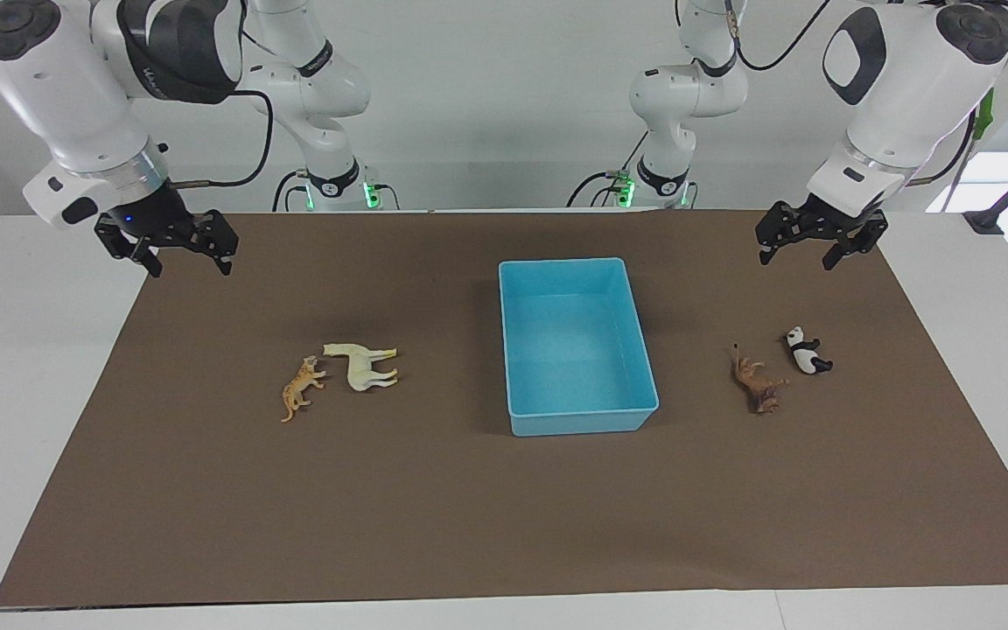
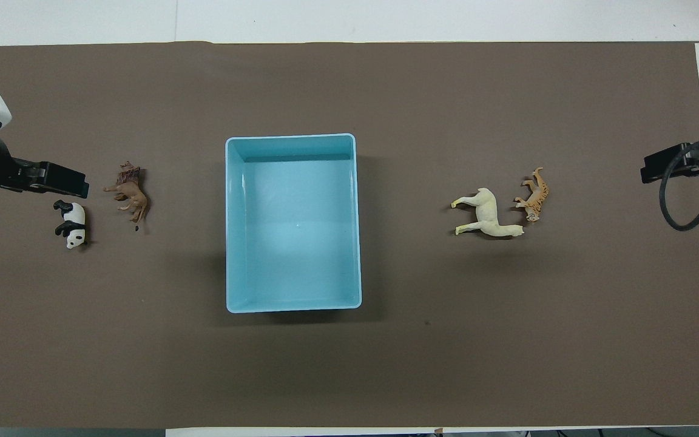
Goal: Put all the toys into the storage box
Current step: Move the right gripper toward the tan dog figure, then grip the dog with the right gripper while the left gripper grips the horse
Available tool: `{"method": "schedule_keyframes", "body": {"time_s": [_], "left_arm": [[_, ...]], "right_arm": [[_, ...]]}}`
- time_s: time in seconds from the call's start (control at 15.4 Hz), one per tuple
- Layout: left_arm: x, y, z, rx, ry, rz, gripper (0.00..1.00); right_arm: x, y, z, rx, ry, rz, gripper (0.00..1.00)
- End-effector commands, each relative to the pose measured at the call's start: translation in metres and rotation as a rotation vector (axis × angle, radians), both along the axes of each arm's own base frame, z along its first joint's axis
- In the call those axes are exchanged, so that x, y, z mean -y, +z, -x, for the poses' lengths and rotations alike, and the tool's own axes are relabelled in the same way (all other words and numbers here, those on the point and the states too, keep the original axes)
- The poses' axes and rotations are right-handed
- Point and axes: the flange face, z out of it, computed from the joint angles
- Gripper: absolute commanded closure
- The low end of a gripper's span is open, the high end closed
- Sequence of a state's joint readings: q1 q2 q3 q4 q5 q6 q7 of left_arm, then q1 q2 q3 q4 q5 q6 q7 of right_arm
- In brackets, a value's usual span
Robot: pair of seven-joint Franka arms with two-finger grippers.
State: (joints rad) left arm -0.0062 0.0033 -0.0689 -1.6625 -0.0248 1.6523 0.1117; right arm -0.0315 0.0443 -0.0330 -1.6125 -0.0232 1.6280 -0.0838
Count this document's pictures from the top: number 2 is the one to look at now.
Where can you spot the brown table mat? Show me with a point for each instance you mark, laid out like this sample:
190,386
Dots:
143,364

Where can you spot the black and white panda toy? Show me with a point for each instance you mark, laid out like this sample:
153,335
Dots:
74,226

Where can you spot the cream llama toy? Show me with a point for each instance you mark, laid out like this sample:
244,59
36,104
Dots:
488,215

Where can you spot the orange striped tiger toy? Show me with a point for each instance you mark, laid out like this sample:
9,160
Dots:
535,197

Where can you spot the light blue storage box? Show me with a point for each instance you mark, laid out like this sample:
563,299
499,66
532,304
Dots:
295,243

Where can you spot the brown lion toy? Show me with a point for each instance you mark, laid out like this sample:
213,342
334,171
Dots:
132,193

